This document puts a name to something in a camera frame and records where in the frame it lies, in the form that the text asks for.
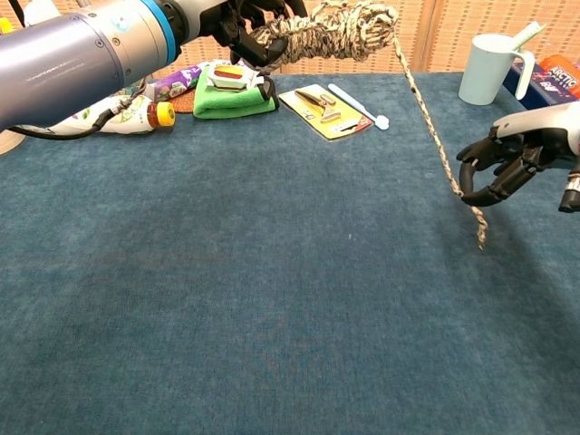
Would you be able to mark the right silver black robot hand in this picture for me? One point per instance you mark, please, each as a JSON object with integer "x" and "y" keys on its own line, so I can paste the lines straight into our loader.
{"x": 548, "y": 124}

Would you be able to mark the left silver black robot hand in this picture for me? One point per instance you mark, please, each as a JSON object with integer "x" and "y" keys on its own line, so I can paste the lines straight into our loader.
{"x": 240, "y": 41}

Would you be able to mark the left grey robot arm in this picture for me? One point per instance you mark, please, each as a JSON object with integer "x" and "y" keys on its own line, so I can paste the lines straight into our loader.
{"x": 68, "y": 63}

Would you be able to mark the dark blue box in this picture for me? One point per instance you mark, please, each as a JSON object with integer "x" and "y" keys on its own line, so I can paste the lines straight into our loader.
{"x": 544, "y": 93}

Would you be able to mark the small white box red print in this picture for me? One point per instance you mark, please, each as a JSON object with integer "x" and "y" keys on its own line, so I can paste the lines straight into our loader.
{"x": 229, "y": 77}

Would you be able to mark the orange arctic package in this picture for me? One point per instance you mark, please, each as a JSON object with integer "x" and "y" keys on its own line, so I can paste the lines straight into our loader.
{"x": 564, "y": 74}

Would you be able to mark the green folded towel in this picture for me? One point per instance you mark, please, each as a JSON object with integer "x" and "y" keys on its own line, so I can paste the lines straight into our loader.
{"x": 226, "y": 104}

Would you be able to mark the purple snack packet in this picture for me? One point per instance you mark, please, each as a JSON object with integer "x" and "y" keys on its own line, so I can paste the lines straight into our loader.
{"x": 181, "y": 81}

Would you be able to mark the brown round coaster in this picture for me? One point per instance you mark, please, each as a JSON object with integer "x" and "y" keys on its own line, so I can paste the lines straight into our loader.
{"x": 183, "y": 103}

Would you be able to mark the green white toothbrush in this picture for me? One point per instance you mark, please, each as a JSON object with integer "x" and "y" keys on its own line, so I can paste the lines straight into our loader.
{"x": 528, "y": 35}

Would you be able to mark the woven bamboo folding screen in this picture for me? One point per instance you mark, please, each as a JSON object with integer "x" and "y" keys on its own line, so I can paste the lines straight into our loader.
{"x": 453, "y": 36}

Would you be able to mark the white labelled bottle yellow cap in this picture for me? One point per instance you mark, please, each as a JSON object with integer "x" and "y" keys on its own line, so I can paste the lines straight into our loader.
{"x": 136, "y": 120}

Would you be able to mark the peeler on yellow card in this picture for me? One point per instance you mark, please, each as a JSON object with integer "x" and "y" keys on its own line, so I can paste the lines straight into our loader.
{"x": 337, "y": 129}

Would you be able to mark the light blue toothbrush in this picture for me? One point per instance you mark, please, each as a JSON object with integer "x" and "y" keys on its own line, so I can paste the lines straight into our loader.
{"x": 358, "y": 106}

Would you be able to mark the tall white plastic pouch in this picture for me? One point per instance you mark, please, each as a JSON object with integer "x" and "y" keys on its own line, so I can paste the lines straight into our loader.
{"x": 43, "y": 11}

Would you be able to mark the honey bottle with yellow cap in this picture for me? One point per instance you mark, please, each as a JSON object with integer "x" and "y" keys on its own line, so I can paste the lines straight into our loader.
{"x": 3, "y": 26}

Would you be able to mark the beige bowl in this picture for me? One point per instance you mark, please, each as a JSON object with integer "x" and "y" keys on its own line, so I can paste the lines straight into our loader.
{"x": 9, "y": 142}

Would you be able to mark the blue table cloth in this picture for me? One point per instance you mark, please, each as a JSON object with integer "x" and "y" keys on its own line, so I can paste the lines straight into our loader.
{"x": 290, "y": 317}

